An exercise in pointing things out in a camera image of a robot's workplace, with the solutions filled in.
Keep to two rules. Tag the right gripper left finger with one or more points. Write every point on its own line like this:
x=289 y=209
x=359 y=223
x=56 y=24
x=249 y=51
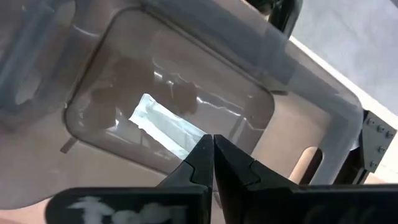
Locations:
x=186 y=202

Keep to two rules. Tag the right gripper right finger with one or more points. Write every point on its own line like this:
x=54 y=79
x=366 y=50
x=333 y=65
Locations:
x=264 y=202

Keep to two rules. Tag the green print packet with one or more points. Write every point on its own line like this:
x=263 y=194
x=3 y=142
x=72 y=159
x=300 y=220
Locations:
x=161 y=124

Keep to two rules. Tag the grey translucent plastic bin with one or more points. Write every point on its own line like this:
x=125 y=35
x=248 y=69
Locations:
x=217 y=77

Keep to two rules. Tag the grey metal bracket plate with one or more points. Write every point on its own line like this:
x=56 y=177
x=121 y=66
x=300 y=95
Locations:
x=377 y=140

